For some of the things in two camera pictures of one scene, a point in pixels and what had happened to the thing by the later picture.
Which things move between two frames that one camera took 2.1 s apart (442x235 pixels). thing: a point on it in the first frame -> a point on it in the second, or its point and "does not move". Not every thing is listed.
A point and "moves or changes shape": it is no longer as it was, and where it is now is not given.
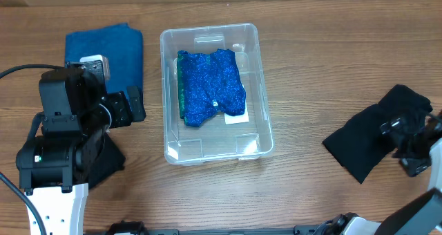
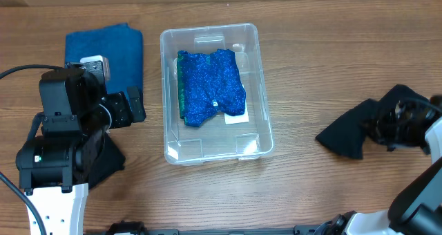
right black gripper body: (413, 149) -> (391, 133)
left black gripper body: (120, 115) does not move
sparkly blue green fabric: (206, 82) does not move
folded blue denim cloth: (120, 45) does not move
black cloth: (359, 144) moves or changes shape
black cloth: (110, 160) does not move
